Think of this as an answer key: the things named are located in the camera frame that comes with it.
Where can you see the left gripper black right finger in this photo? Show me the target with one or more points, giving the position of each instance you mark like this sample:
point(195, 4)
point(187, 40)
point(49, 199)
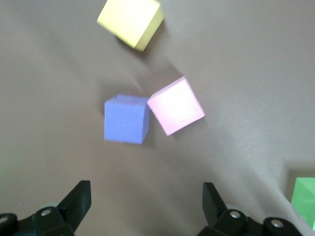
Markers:
point(216, 216)

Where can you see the green foam cube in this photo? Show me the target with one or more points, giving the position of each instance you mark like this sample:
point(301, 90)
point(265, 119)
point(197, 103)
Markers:
point(305, 201)

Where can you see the pink foam cube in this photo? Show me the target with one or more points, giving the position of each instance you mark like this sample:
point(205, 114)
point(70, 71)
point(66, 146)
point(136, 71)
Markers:
point(176, 105)

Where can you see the yellow foam cube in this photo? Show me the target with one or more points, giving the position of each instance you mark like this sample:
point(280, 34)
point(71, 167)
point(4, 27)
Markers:
point(130, 22)

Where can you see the purple foam cube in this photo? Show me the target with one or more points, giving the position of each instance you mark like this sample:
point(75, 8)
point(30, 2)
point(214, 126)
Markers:
point(125, 119)

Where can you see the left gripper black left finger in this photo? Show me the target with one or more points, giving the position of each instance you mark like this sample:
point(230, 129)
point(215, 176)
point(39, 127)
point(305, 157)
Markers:
point(73, 211)

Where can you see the brown paper table cover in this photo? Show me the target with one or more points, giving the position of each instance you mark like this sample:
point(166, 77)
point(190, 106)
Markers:
point(246, 73)

